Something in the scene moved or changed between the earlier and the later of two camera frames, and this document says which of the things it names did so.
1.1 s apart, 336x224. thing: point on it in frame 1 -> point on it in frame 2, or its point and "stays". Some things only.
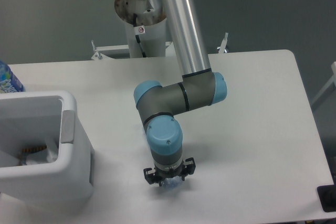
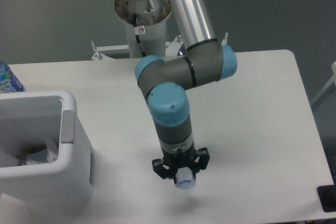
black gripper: [155, 176] -> [166, 168]
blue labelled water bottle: [9, 82] stays
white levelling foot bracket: [222, 49] stays
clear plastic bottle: [172, 184] -> [185, 178]
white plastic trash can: [32, 118] stays
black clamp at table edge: [327, 195] stays
